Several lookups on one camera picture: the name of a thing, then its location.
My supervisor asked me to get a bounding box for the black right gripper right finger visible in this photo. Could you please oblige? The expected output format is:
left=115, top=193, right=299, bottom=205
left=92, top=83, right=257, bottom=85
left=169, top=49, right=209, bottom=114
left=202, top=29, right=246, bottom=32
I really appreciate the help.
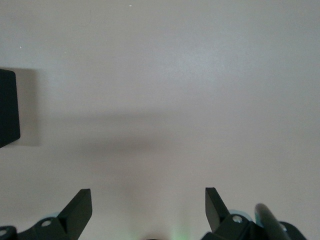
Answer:
left=201, top=187, right=268, bottom=240

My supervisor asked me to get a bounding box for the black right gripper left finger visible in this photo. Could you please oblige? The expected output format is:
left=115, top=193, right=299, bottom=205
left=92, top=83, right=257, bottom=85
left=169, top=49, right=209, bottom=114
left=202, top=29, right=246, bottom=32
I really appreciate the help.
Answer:
left=14, top=188, right=93, bottom=240

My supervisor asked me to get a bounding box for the black rectangular plastic box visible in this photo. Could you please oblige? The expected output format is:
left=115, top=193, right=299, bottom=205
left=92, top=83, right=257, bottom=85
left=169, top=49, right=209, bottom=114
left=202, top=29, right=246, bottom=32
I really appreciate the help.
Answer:
left=0, top=68, right=21, bottom=150

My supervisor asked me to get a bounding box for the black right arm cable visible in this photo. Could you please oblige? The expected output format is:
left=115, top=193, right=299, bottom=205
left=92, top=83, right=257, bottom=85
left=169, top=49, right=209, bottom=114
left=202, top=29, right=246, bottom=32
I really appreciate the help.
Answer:
left=254, top=203, right=287, bottom=240

